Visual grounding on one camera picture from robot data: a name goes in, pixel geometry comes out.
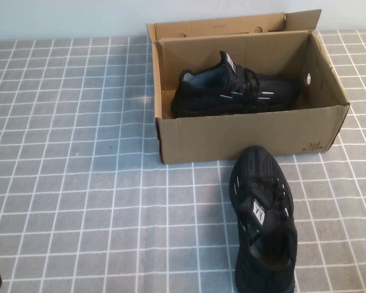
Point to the black knit sneaker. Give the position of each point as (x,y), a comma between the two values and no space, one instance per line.
(262,91)
(262,171)

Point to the brown cardboard shoe box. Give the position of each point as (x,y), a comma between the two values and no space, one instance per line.
(231,140)

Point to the grey white checked tablecloth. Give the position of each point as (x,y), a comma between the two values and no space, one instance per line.
(79,183)

